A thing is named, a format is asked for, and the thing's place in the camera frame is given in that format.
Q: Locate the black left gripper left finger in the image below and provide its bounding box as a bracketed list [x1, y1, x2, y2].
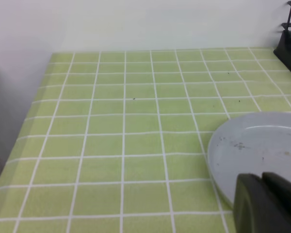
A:
[233, 174, 291, 233]

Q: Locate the grey round plate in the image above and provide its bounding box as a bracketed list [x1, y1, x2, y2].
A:
[207, 112, 291, 206]

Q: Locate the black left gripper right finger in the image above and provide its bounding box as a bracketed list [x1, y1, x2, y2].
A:
[262, 172, 291, 209]

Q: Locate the black drip tray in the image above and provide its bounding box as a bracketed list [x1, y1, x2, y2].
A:
[274, 30, 291, 72]

